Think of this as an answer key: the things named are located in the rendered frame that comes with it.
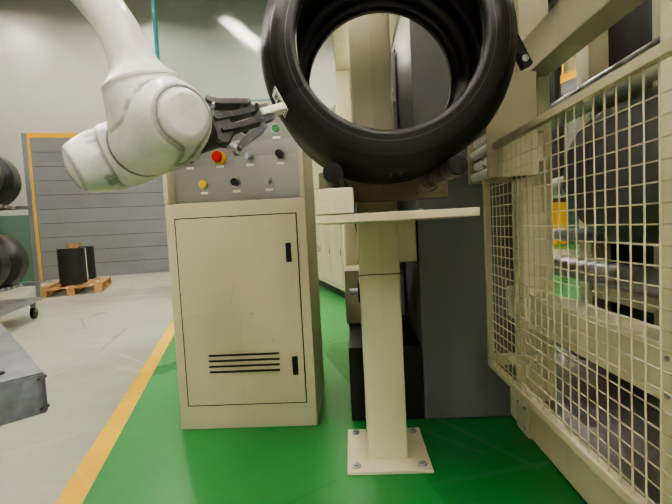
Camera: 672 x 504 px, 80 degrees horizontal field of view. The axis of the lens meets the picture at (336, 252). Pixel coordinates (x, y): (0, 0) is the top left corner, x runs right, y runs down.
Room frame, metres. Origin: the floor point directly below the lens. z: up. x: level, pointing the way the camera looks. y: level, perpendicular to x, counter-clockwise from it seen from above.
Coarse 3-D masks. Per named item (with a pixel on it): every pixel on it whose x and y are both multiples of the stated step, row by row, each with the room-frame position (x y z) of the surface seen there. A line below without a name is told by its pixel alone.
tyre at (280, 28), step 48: (288, 0) 0.90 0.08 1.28; (336, 0) 1.17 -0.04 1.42; (384, 0) 1.18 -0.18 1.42; (432, 0) 1.16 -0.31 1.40; (480, 0) 0.89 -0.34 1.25; (288, 48) 0.90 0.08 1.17; (480, 48) 1.12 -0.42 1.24; (288, 96) 0.91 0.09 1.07; (480, 96) 0.89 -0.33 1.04; (336, 144) 0.91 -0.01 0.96; (384, 144) 0.90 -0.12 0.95; (432, 144) 0.90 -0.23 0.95
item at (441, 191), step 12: (324, 180) 1.25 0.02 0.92; (348, 180) 1.25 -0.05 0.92; (420, 180) 1.23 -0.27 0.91; (360, 192) 1.25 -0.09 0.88; (372, 192) 1.24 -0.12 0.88; (384, 192) 1.24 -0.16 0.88; (396, 192) 1.24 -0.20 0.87; (408, 192) 1.24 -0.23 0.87; (420, 192) 1.24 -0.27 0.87; (432, 192) 1.24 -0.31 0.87; (444, 192) 1.24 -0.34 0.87
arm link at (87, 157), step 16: (96, 128) 0.62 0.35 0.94; (64, 144) 0.61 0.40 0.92; (80, 144) 0.60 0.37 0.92; (96, 144) 0.61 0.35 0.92; (64, 160) 0.62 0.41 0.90; (80, 160) 0.60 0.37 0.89; (96, 160) 0.60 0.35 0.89; (112, 160) 0.60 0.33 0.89; (80, 176) 0.61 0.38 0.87; (96, 176) 0.61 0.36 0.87; (112, 176) 0.63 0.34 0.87; (128, 176) 0.63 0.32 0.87; (144, 176) 0.63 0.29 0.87; (96, 192) 0.65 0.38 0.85
